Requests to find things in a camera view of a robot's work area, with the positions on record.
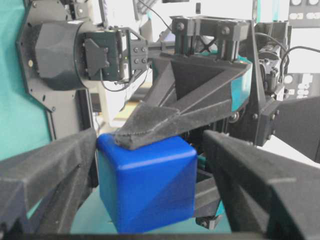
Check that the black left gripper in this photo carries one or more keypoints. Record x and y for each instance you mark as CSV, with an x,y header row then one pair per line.
x,y
226,75

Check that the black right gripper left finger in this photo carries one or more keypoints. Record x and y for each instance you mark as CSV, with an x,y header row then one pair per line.
x,y
41,190

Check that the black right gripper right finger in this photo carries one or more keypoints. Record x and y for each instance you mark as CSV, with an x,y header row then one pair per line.
x,y
262,192

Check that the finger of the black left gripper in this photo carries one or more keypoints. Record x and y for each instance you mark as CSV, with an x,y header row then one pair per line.
x,y
207,201

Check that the blue block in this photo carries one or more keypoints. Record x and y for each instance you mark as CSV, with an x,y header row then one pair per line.
x,y
149,187

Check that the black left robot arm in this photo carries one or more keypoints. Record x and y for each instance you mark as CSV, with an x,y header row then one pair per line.
x,y
121,56

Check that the green table cloth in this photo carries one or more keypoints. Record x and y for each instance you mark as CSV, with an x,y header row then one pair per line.
x,y
24,127

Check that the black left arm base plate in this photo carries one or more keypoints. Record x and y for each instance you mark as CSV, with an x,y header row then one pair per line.
x,y
51,49

